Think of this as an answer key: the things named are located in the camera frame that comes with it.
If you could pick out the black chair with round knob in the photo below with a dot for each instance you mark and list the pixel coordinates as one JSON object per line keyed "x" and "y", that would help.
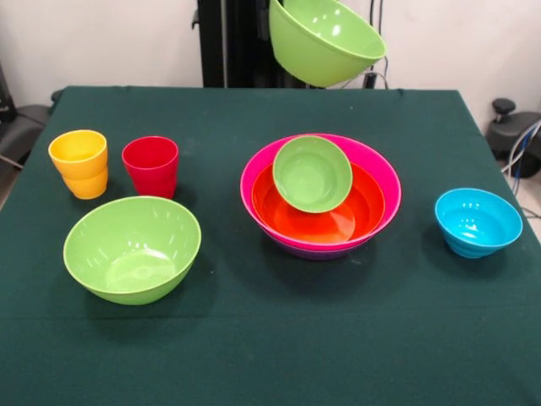
{"x": 507, "y": 135}

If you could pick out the yellow cup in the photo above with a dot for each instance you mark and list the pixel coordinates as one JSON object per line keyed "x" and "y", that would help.
{"x": 80, "y": 169}

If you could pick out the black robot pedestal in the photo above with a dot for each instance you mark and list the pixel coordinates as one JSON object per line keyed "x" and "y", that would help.
{"x": 236, "y": 42}

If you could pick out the orange bowl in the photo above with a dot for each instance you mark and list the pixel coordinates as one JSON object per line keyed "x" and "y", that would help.
{"x": 367, "y": 203}

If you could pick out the black plug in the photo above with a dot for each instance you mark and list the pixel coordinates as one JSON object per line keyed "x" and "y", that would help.
{"x": 370, "y": 80}

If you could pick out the medium green bowl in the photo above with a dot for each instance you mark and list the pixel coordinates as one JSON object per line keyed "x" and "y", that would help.
{"x": 313, "y": 55}

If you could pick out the purple bowl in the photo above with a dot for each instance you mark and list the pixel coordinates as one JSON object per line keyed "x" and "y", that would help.
{"x": 317, "y": 254}

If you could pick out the small blue bowl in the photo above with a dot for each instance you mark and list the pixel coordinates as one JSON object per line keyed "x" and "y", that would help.
{"x": 477, "y": 224}

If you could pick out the dark green tablecloth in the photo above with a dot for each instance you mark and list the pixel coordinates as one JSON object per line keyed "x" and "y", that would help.
{"x": 270, "y": 338}

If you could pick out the large green bowl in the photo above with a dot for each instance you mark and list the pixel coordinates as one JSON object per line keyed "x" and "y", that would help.
{"x": 131, "y": 249}

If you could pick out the black office chair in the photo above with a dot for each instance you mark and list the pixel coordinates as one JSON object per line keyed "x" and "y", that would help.
{"x": 25, "y": 118}

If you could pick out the pink bowl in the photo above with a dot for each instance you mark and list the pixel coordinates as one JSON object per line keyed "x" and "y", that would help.
{"x": 253, "y": 186}

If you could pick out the small ribbed green bowl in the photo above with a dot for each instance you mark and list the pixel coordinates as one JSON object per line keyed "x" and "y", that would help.
{"x": 310, "y": 177}

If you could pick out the red cup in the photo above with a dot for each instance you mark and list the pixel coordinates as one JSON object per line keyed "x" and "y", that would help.
{"x": 150, "y": 169}

